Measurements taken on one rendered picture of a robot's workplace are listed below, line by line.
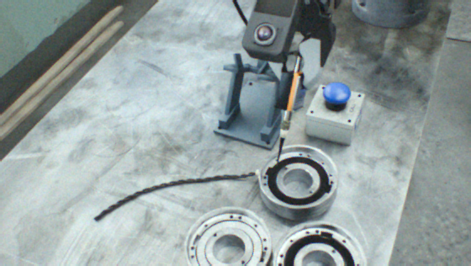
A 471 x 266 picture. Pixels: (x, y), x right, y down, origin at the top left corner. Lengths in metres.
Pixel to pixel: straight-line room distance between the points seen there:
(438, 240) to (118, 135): 1.12
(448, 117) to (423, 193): 0.39
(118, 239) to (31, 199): 0.16
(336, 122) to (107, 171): 0.35
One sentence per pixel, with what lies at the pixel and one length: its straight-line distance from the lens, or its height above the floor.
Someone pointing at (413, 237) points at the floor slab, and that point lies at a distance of 1.58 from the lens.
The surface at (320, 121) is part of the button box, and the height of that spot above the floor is 0.84.
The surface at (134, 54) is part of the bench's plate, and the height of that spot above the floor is 0.80.
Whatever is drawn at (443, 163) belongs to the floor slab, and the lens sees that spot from 1.78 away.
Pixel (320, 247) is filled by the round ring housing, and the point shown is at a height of 0.83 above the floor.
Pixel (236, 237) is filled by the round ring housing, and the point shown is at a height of 0.82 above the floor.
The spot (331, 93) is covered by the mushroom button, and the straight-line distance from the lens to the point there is 0.67.
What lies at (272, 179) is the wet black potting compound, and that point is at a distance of 0.62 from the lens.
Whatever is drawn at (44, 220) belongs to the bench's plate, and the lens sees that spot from 0.71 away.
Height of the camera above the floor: 1.33
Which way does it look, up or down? 47 degrees down
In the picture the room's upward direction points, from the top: 8 degrees counter-clockwise
